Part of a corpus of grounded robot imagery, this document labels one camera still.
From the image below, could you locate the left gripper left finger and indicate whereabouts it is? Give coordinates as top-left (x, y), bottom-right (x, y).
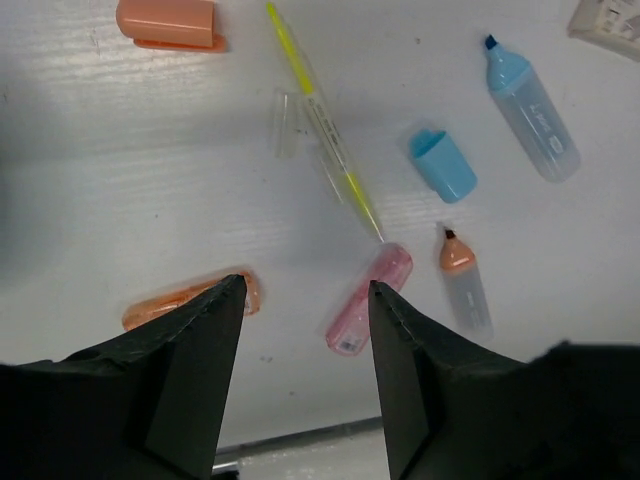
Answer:
top-left (1, 275), bottom-right (247, 479)

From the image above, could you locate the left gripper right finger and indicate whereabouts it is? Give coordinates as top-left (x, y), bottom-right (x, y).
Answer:
top-left (368, 282), bottom-right (639, 479)

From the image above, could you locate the yellow clear pen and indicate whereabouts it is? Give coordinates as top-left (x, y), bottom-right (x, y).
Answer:
top-left (266, 1), bottom-right (384, 242)

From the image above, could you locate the orange tip highlighter body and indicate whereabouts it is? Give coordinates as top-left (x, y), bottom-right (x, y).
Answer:
top-left (439, 227), bottom-right (493, 342)

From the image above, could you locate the pink correction tape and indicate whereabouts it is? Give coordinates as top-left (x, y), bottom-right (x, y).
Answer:
top-left (324, 243), bottom-right (413, 357)

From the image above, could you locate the blue marker cap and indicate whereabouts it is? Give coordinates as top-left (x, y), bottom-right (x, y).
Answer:
top-left (408, 129), bottom-right (478, 204)

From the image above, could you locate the clear pen cap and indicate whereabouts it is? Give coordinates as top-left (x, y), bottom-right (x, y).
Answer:
top-left (272, 90), bottom-right (299, 158)

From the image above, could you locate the blue highlighter body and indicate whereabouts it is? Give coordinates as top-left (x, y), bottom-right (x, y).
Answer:
top-left (484, 35), bottom-right (581, 183)

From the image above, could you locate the orange marker cap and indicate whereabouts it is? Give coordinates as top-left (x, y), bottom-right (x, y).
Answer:
top-left (115, 0), bottom-right (228, 53)

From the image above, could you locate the small white eraser box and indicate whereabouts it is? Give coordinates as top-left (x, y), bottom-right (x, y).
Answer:
top-left (567, 0), bottom-right (639, 62)

